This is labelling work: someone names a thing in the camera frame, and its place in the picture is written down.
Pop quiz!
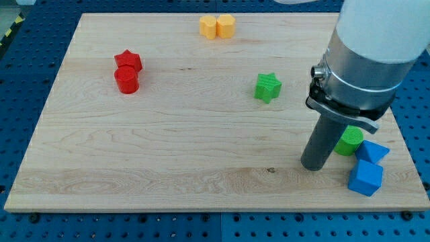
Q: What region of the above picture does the orange-yellow hexagon block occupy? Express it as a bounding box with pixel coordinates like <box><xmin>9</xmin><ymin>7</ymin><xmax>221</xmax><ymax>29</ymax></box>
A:
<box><xmin>216</xmin><ymin>14</ymin><xmax>236</xmax><ymax>38</ymax></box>

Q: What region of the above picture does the green star block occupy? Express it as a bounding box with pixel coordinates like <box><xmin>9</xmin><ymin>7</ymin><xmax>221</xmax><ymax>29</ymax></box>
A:
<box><xmin>254</xmin><ymin>73</ymin><xmax>282</xmax><ymax>104</ymax></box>

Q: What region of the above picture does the yellow heart block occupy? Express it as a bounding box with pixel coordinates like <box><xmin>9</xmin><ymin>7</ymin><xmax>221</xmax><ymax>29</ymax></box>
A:
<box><xmin>199</xmin><ymin>15</ymin><xmax>217</xmax><ymax>40</ymax></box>

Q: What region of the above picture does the blue triangle block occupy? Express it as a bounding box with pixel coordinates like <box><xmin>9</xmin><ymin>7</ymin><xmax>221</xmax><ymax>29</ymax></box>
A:
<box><xmin>355</xmin><ymin>140</ymin><xmax>390</xmax><ymax>164</ymax></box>

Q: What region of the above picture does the red cylinder block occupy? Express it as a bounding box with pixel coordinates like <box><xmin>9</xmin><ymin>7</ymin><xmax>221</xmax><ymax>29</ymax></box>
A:
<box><xmin>114</xmin><ymin>66</ymin><xmax>139</xmax><ymax>94</ymax></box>

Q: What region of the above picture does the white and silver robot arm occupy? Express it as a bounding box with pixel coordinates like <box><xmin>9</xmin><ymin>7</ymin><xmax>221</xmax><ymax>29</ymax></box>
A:
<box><xmin>306</xmin><ymin>0</ymin><xmax>429</xmax><ymax>134</ymax></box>

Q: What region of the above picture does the light wooden board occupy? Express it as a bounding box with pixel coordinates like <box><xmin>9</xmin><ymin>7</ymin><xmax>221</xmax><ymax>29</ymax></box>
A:
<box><xmin>5</xmin><ymin>13</ymin><xmax>429</xmax><ymax>213</ymax></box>

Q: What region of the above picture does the green cylinder block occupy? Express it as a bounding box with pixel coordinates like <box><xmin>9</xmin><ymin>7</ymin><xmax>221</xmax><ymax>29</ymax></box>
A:
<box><xmin>334</xmin><ymin>126</ymin><xmax>363</xmax><ymax>156</ymax></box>

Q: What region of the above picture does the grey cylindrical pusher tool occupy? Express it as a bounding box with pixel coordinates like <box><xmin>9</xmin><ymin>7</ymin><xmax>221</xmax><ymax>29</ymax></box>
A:
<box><xmin>300</xmin><ymin>116</ymin><xmax>347</xmax><ymax>171</ymax></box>

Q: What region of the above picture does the red star block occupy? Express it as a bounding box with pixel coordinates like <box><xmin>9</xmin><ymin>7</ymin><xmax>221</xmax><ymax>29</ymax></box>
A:
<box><xmin>114</xmin><ymin>49</ymin><xmax>143</xmax><ymax>73</ymax></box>

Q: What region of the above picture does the blue cube block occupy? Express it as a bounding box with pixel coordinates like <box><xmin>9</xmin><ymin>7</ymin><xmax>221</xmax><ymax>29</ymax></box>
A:
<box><xmin>347</xmin><ymin>159</ymin><xmax>384</xmax><ymax>196</ymax></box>

